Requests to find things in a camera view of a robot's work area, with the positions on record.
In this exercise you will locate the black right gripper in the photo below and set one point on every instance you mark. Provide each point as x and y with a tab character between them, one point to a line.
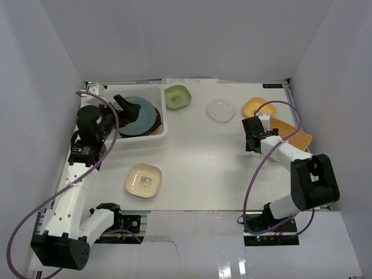
247	149

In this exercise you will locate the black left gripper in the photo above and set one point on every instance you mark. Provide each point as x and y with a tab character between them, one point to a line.
117	115

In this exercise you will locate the teal round plate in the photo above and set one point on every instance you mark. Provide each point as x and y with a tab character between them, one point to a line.
145	121

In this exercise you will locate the black square amber plate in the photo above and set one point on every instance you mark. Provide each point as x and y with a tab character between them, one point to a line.
158	122

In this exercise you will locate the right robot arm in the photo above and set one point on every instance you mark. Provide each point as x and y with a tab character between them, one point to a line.
312	179

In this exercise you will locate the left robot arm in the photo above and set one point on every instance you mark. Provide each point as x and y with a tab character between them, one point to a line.
66	241

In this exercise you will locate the white plastic bin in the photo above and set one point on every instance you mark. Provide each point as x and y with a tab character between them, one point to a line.
97	125

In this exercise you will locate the yellow square panda dish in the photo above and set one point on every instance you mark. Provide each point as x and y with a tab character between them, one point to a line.
254	104

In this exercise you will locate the clear glass plate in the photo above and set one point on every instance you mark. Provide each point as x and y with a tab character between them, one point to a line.
221	110

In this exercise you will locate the green square panda dish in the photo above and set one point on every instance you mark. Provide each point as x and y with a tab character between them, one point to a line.
177	97

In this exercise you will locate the cream square panda dish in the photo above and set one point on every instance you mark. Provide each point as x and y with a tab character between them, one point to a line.
143	180

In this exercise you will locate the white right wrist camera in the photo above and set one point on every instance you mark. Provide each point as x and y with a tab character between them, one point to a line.
265	119

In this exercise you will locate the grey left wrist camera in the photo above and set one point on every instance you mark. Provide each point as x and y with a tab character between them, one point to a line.
89	96

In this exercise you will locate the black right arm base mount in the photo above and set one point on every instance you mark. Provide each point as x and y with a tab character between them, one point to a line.
280	236

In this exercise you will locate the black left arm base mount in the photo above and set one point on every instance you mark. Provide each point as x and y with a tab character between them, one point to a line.
130	223

